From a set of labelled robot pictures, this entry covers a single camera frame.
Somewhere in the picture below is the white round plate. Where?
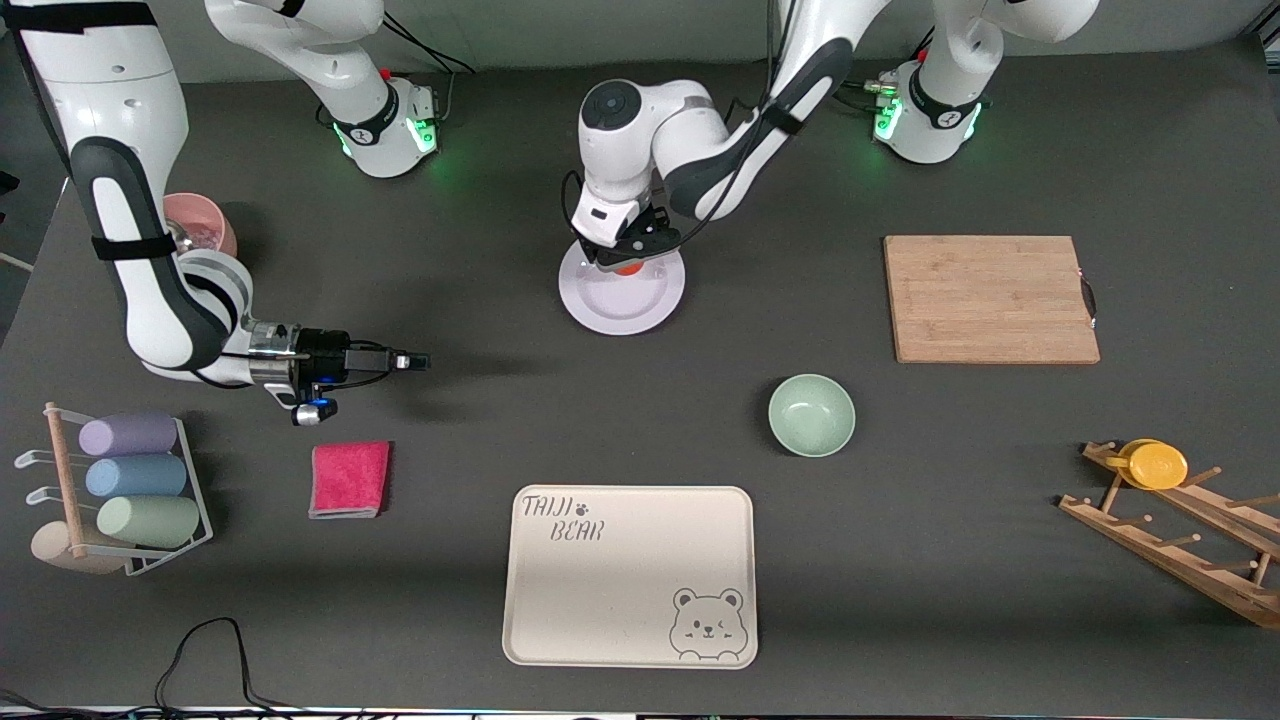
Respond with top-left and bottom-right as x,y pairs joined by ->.
558,238 -> 687,336

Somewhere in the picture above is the pink folded cloth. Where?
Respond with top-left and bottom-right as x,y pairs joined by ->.
309,441 -> 392,520

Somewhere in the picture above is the pink ribbed bowl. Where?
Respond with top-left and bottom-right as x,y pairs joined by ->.
163,193 -> 239,259

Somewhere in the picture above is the purple cup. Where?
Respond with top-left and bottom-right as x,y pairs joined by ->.
78,413 -> 179,458

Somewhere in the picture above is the blue cup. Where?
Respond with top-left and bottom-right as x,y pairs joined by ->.
85,455 -> 189,499

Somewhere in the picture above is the pale green bowl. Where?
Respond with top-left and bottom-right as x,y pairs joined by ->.
768,374 -> 857,458

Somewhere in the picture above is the pale green cup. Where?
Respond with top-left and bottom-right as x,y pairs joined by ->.
96,495 -> 201,549

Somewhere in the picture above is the beige tray with bear print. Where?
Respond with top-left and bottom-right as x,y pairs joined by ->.
502,485 -> 758,669

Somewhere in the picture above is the beige cup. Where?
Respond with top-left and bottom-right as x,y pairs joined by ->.
30,520 -> 126,576

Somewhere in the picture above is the wooden cutting board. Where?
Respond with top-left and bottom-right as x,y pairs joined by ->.
883,235 -> 1102,365

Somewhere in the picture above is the yellow cup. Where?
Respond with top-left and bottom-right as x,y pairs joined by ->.
1105,439 -> 1189,491

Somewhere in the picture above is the wooden peg drying rack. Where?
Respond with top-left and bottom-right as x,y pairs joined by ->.
1058,440 -> 1280,629

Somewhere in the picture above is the black left arm base cable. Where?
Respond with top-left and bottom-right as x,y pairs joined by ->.
835,70 -> 896,113

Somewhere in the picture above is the black arm base cable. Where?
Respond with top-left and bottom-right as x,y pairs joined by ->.
380,10 -> 477,77
835,70 -> 896,113

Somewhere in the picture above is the black right arm base cable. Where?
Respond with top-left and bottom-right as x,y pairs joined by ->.
380,10 -> 477,77

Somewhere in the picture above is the white wire cup rack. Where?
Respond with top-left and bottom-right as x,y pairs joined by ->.
15,402 -> 214,578

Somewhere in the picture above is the black cable on table edge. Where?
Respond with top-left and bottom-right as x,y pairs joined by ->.
0,617 -> 371,720

